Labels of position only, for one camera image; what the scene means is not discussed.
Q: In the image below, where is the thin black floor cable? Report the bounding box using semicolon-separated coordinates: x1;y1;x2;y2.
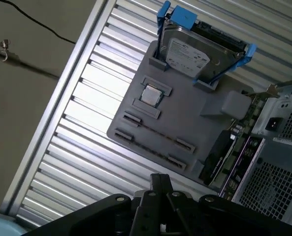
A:
2;0;77;45

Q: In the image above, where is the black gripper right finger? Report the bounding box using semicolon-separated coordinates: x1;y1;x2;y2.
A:
161;174;292;236

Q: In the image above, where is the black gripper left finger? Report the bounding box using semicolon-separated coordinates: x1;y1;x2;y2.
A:
27;174;162;236

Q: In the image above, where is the black PC case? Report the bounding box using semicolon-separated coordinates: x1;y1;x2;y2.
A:
218;80;292;228

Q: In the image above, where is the grey parts rack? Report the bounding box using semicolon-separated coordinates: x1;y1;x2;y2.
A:
106;40;254;191

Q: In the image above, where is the hard disk in blue carrier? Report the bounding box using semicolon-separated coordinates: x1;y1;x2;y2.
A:
157;0;257;87

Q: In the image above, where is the silver CPU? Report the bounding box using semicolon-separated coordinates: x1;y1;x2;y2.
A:
141;84;164;107

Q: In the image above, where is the green graphics card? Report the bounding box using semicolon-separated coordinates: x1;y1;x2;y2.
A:
198;83;286;187

